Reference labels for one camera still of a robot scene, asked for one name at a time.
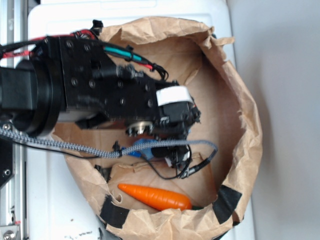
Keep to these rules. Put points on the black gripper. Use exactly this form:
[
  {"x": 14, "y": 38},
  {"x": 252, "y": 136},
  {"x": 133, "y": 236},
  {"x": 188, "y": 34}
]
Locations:
[{"x": 177, "y": 114}]

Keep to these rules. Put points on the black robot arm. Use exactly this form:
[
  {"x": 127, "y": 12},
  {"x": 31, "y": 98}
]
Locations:
[{"x": 94, "y": 84}]

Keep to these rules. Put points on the orange plastic toy carrot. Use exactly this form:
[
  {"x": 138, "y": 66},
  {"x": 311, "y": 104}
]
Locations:
[{"x": 159, "y": 199}]

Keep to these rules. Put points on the brown paper lined bin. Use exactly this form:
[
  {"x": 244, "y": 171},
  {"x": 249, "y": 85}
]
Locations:
[{"x": 230, "y": 119}]

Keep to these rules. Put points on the white plastic lid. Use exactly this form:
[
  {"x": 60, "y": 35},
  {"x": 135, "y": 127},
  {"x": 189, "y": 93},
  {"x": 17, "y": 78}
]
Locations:
[{"x": 56, "y": 208}]

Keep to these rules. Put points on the small black camera module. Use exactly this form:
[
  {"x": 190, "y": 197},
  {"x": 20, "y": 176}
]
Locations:
[{"x": 177, "y": 156}]

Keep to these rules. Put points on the black mounting bracket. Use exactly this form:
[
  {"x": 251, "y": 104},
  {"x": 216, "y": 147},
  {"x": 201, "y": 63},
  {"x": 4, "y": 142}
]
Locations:
[{"x": 6, "y": 162}]

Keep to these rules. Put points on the aluminium frame rail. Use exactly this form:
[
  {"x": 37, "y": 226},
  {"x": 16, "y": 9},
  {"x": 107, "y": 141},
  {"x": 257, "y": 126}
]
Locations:
[{"x": 13, "y": 203}]

